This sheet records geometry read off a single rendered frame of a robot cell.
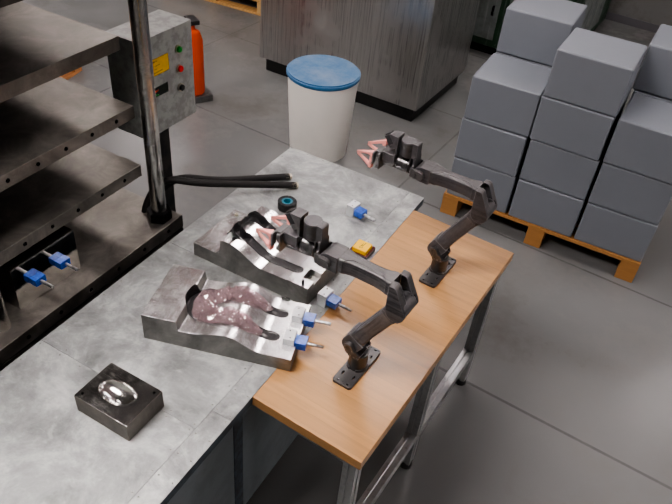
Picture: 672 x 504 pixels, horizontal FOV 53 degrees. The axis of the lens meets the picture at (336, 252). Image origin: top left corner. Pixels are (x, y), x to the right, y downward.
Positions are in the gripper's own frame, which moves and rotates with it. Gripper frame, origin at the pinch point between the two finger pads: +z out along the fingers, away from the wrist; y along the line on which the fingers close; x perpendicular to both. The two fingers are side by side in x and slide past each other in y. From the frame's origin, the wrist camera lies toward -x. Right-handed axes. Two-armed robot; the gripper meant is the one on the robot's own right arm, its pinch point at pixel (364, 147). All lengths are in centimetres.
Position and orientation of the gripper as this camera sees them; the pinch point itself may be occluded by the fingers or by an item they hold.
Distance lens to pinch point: 254.4
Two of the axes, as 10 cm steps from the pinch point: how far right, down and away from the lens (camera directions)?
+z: -8.4, -3.9, 3.8
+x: -0.7, 7.7, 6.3
